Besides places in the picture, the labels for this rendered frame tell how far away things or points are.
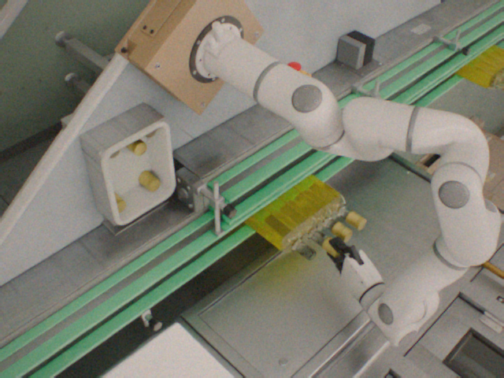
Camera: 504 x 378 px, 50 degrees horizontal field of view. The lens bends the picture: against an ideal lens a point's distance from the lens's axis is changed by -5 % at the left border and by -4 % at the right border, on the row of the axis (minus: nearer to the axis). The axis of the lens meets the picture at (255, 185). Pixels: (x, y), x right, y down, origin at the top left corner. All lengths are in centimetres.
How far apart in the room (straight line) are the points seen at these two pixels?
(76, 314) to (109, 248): 18
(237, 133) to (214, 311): 45
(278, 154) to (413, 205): 54
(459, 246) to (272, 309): 59
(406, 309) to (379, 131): 37
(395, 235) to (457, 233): 71
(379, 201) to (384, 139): 77
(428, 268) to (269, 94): 45
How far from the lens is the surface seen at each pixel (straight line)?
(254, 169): 139
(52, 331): 127
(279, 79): 108
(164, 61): 113
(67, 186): 128
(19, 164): 197
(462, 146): 103
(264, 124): 150
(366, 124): 102
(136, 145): 125
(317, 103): 103
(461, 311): 159
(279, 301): 146
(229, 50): 115
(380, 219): 173
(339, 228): 144
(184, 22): 112
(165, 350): 138
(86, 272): 132
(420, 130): 100
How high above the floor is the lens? 165
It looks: 30 degrees down
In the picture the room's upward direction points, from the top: 126 degrees clockwise
